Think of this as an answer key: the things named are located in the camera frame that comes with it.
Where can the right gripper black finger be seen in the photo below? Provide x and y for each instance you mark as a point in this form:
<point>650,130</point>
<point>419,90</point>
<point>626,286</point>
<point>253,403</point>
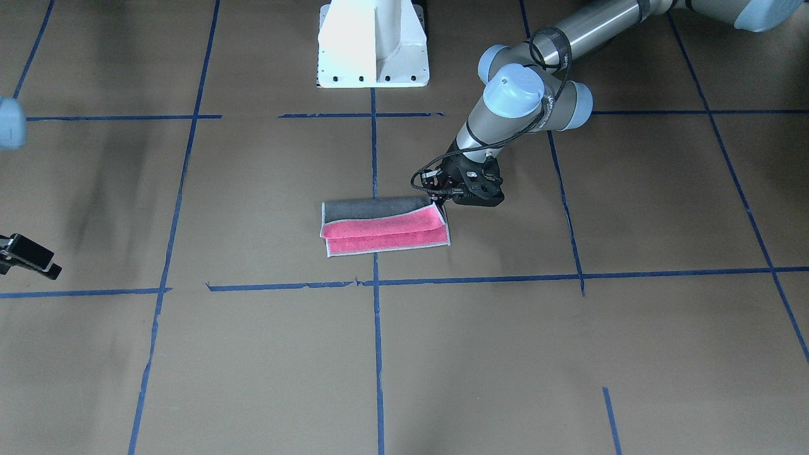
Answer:
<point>19,250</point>

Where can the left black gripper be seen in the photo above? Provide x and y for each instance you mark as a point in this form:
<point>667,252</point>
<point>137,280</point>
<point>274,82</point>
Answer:
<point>450,169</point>

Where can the pink grey towel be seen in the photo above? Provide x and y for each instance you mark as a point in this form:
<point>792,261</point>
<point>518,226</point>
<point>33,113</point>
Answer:
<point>353,227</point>

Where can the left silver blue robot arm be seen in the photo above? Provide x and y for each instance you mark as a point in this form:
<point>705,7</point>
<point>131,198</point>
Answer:
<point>527,88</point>

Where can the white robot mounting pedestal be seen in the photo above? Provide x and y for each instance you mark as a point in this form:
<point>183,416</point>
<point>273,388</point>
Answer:
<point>373,44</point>

